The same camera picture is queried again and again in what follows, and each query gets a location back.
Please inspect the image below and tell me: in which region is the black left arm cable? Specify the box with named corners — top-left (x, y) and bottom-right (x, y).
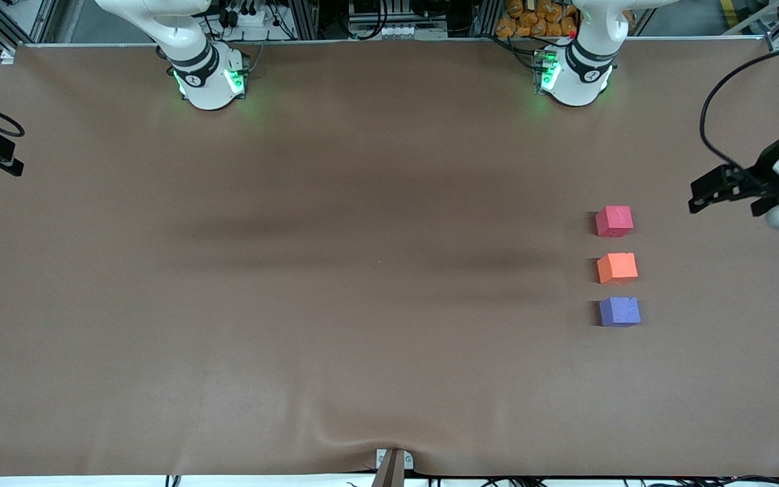
top-left (699, 44), bottom-right (779, 174)

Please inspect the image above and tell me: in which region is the purple foam block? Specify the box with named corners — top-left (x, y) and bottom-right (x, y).
top-left (598, 296), bottom-right (642, 328)

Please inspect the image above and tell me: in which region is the white power strip with plugs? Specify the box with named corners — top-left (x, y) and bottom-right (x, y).
top-left (219, 0), bottom-right (272, 29)

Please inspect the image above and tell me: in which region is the small green-lit circuit board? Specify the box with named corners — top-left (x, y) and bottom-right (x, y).
top-left (532, 49), bottom-right (561, 94)

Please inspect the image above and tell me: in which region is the metal table clamp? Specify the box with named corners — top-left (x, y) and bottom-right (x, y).
top-left (371, 448), bottom-right (415, 487)

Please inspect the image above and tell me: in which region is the red foam block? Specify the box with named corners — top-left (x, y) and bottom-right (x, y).
top-left (595, 205), bottom-right (634, 238)

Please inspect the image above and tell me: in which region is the brown table mat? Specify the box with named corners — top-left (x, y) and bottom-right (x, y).
top-left (0, 37), bottom-right (779, 478)

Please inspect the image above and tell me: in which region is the pile of orange objects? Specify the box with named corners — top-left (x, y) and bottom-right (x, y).
top-left (495, 0), bottom-right (578, 39)

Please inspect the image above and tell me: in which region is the orange foam block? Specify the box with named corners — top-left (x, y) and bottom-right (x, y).
top-left (596, 252), bottom-right (639, 285)

